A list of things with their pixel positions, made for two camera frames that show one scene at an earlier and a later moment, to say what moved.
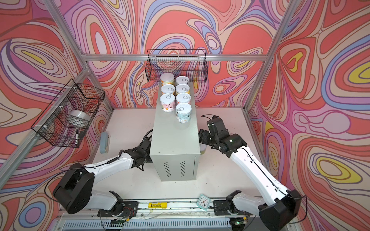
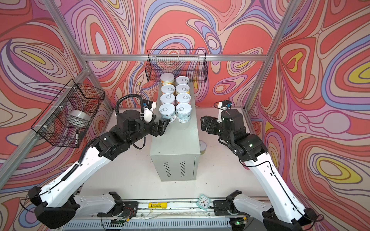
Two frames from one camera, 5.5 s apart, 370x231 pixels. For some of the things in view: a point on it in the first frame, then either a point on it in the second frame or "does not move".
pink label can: x=167 y=89 does not move
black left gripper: x=150 y=161 → x=155 y=132
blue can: x=183 y=111 does not move
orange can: x=182 y=88 does not move
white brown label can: x=182 y=80 does not move
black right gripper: x=203 y=134 → x=213 y=121
